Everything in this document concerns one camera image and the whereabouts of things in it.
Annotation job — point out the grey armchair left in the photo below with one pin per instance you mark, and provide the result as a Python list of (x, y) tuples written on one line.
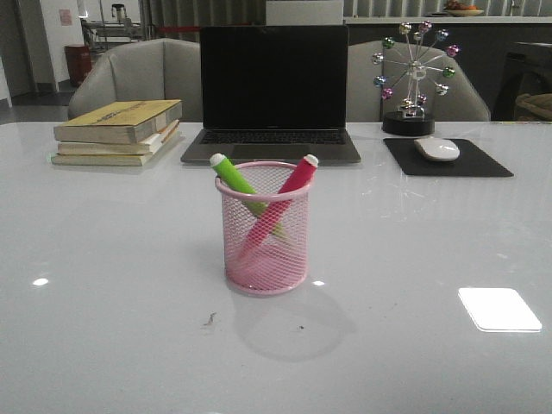
[(148, 70)]

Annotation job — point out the bottom cream book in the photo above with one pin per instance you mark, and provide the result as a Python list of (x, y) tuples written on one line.
[(103, 160)]

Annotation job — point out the top yellow book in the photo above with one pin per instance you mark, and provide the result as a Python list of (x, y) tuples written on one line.
[(120, 122)]

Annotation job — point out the grey armchair right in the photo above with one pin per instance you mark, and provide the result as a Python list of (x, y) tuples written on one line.
[(363, 103)]

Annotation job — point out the pink highlighter pen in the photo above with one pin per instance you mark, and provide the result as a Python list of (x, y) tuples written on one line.
[(301, 176)]

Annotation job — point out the black mouse pad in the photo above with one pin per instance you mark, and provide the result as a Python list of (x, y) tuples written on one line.
[(472, 162)]

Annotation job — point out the cream book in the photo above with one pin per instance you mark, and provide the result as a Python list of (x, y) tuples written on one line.
[(103, 160), (147, 146)]

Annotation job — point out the pink mesh pen holder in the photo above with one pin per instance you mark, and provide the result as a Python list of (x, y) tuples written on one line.
[(272, 267)]

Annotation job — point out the green highlighter pen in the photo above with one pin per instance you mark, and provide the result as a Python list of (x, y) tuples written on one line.
[(231, 176)]

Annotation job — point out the fruit bowl on counter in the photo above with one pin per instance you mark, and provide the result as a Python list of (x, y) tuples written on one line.
[(459, 9)]

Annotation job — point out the middle cream book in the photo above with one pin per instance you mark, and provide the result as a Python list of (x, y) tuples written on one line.
[(147, 146)]

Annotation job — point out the ferris wheel desk ornament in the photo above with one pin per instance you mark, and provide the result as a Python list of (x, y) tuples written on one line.
[(410, 118)]

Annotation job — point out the white computer mouse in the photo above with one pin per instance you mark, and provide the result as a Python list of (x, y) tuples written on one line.
[(437, 149)]

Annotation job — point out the grey armchair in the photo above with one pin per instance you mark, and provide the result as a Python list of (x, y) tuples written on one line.
[(148, 70), (363, 103)]

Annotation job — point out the grey laptop black screen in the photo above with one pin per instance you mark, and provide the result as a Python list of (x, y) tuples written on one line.
[(274, 93)]

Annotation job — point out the red bin background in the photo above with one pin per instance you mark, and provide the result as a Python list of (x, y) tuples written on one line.
[(78, 60)]

